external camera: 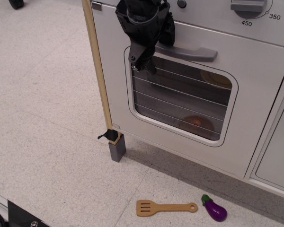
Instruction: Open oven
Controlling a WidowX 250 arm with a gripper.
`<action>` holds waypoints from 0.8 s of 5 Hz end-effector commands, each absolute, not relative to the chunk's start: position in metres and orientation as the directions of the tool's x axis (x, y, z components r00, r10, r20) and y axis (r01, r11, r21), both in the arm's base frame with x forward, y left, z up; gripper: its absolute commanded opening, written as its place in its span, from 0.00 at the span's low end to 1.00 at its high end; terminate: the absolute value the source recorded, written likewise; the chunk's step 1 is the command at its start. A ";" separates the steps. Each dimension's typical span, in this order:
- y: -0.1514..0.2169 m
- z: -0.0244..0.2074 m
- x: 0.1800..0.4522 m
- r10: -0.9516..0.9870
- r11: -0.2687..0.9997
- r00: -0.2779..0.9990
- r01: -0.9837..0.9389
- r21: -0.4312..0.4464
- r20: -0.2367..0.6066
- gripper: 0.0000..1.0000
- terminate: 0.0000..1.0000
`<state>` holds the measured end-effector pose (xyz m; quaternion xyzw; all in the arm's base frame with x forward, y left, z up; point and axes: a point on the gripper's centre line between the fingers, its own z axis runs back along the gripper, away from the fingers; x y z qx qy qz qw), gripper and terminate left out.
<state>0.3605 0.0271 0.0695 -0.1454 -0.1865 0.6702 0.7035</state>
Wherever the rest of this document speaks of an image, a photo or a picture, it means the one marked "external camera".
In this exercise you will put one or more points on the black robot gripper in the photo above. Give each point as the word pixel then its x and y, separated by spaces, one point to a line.
pixel 145 22

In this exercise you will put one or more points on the grey oven door handle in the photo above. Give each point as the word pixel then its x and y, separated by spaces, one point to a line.
pixel 199 55

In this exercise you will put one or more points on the white oven door with window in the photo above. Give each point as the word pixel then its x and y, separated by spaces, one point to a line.
pixel 149 106

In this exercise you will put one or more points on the white toy kitchen oven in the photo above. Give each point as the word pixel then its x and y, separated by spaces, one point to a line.
pixel 202 79

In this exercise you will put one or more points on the small grey round button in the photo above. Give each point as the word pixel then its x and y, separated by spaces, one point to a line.
pixel 181 3

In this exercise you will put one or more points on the yellow plastic plate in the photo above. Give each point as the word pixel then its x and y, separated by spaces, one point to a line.
pixel 216 80

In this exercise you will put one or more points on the orange plastic pot lid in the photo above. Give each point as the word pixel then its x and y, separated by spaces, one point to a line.
pixel 197 125

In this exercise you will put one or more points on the black tape strip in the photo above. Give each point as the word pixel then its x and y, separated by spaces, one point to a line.
pixel 111 135

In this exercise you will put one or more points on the grey temperature knob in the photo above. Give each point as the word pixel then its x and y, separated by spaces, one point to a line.
pixel 248 9

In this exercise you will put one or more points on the grey plastic leg foot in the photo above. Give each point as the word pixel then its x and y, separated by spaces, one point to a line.
pixel 117 151

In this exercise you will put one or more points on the black caster wheel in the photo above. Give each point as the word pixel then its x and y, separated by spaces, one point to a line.
pixel 16 4

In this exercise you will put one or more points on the wooden slotted spatula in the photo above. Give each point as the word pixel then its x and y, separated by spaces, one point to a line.
pixel 147 208

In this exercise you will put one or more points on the white cabinet door right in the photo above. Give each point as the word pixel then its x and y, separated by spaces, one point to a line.
pixel 269 167

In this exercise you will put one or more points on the purple toy eggplant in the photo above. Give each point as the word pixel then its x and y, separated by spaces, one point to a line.
pixel 216 212

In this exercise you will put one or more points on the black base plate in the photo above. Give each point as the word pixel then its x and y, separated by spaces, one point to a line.
pixel 18 217

